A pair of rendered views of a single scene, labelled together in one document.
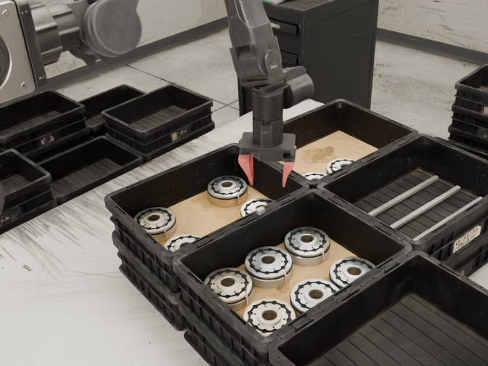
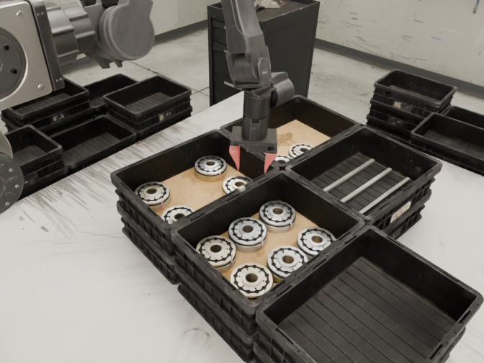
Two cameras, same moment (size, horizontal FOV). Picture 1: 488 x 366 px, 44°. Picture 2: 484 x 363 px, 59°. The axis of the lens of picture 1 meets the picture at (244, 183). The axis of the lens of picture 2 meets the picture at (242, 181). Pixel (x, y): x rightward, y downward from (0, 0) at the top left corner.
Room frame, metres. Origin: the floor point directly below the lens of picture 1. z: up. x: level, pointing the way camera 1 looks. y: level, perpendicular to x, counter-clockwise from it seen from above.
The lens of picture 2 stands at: (0.19, 0.07, 1.66)
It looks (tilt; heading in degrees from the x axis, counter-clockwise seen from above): 38 degrees down; 354
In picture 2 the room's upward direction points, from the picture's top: 2 degrees clockwise
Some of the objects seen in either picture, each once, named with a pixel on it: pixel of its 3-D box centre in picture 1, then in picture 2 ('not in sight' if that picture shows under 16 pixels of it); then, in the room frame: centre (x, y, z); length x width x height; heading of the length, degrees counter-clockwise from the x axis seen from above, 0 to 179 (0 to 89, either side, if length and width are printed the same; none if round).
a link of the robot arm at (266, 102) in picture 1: (269, 101); (258, 101); (1.00, -0.06, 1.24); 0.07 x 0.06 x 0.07; 133
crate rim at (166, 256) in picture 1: (207, 195); (196, 173); (1.18, 0.09, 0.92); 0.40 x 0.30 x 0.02; 127
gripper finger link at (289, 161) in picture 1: (277, 164); (260, 154); (1.00, -0.07, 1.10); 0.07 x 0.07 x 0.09; 81
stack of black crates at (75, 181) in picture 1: (90, 198); (93, 165); (2.10, 0.65, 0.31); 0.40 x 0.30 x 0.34; 134
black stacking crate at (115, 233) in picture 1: (208, 213); (196, 188); (1.18, 0.09, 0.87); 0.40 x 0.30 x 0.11; 127
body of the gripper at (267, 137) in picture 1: (267, 131); (254, 127); (1.00, -0.05, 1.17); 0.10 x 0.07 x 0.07; 81
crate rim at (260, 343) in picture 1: (292, 258); (269, 230); (0.93, -0.09, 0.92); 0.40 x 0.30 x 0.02; 127
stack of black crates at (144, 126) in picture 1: (163, 151); (152, 128); (2.37, 0.36, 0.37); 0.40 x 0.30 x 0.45; 134
